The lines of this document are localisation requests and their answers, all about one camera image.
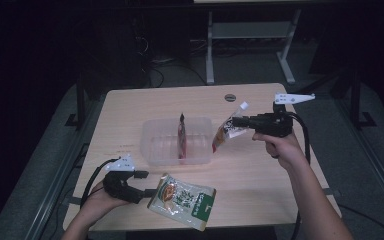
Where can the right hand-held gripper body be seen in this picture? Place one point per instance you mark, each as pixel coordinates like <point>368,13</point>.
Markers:
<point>275,123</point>

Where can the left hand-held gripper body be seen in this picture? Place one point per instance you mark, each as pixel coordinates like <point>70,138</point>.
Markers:
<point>118,186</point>

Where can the red and white spouted pouch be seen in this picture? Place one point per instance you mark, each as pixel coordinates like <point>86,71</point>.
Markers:
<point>226,130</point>

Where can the green and white food packet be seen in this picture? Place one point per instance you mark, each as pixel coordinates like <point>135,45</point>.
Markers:
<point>181,201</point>

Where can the clear plastic container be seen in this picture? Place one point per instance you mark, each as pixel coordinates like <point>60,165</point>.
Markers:
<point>161,143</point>

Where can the red and black snack packet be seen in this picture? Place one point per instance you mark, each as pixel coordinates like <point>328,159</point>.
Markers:
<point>181,140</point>

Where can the person's left hand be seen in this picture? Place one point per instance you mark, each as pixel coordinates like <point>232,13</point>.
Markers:
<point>98,205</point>

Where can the person's right hand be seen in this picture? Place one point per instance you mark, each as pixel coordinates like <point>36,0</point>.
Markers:
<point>285,150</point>

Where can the black metal stand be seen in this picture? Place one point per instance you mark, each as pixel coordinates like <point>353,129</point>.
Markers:
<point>356,100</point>
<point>80,103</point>

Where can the aluminium floor rail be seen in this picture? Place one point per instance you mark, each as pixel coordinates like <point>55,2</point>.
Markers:
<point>376,166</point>
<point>51,196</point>

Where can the white metal desk frame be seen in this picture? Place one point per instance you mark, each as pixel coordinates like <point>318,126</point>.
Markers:
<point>250,30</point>

